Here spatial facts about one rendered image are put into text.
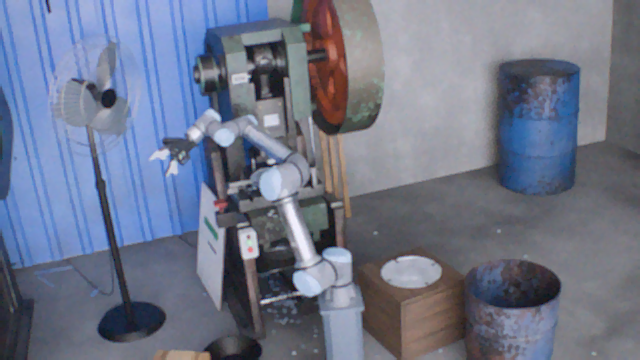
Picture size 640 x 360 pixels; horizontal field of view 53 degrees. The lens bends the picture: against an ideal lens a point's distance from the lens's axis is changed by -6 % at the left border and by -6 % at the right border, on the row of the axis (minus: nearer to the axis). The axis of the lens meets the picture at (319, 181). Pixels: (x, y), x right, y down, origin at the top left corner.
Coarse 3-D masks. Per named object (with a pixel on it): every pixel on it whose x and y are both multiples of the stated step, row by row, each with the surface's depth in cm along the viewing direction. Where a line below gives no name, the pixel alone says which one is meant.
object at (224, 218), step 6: (216, 210) 324; (222, 210) 321; (228, 210) 324; (234, 210) 323; (216, 216) 320; (222, 216) 320; (228, 216) 321; (234, 216) 322; (216, 222) 324; (222, 222) 321; (228, 222) 322; (234, 222) 323; (222, 228) 322; (234, 228) 328
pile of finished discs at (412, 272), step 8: (392, 264) 334; (400, 264) 334; (408, 264) 333; (416, 264) 332; (424, 264) 332; (384, 272) 328; (392, 272) 327; (400, 272) 325; (408, 272) 325; (416, 272) 324; (424, 272) 324; (432, 272) 324; (440, 272) 323; (392, 280) 320; (400, 280) 319; (408, 280) 319; (416, 280) 318; (424, 280) 317; (432, 280) 317
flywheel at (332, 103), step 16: (304, 0) 351; (320, 0) 338; (304, 16) 356; (320, 16) 343; (336, 16) 322; (304, 32) 362; (320, 32) 348; (336, 32) 326; (320, 48) 343; (336, 48) 330; (320, 64) 358; (336, 64) 334; (320, 80) 363; (336, 80) 340; (320, 96) 361; (336, 96) 344; (336, 112) 340
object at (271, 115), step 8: (256, 96) 332; (264, 96) 330; (272, 96) 332; (280, 96) 331; (264, 104) 327; (272, 104) 329; (280, 104) 330; (256, 112) 327; (264, 112) 329; (272, 112) 330; (280, 112) 331; (264, 120) 330; (272, 120) 331; (280, 120) 333; (264, 128) 331; (272, 128) 333; (280, 128) 334; (272, 136) 334; (280, 136) 335; (256, 152) 341
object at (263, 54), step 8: (256, 48) 320; (264, 48) 320; (256, 56) 319; (264, 56) 319; (264, 64) 320; (272, 64) 323; (256, 72) 325; (264, 72) 324; (272, 72) 329; (256, 80) 327; (264, 80) 326; (272, 80) 329; (256, 88) 329; (264, 88) 329
